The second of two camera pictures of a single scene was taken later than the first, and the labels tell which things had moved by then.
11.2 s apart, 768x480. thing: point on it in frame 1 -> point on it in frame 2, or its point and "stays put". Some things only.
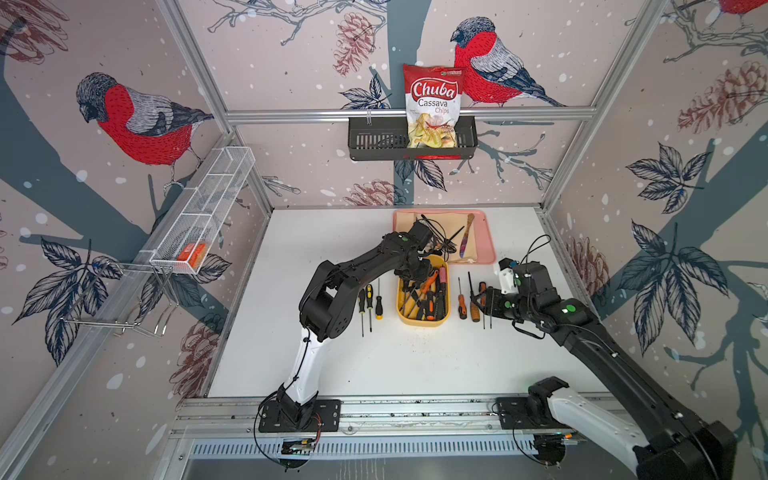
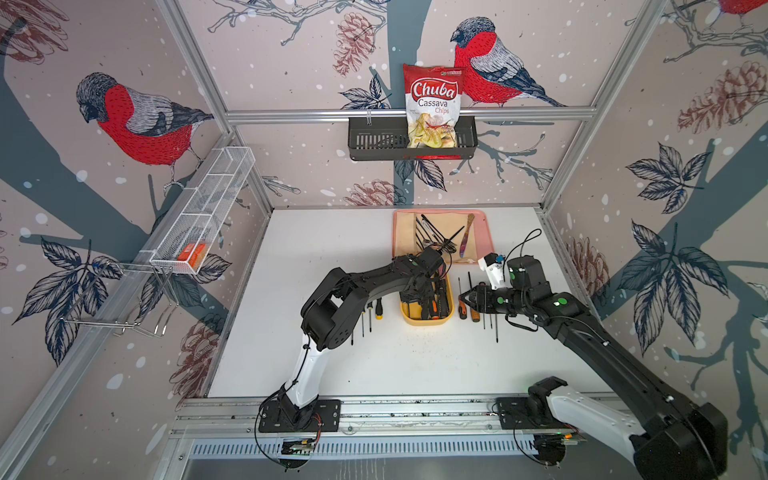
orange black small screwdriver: x=461 y=303 stays put
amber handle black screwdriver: x=475 y=311 stays put
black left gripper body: x=420 y=270 -> x=426 y=293
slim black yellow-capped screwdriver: x=379 y=304 stays put
